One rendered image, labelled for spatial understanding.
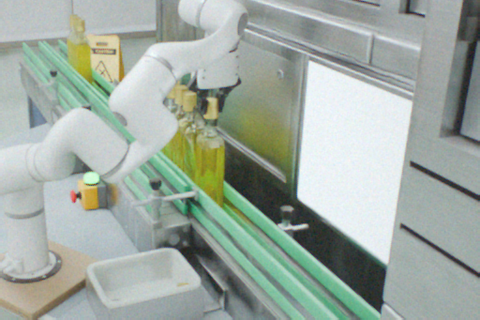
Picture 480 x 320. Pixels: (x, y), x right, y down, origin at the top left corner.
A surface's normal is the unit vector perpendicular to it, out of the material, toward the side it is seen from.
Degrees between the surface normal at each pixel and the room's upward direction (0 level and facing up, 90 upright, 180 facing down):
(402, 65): 90
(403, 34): 90
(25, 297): 1
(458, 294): 90
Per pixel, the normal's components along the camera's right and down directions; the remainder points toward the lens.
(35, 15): 0.37, 0.36
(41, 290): -0.01, -0.92
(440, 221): -0.93, 0.14
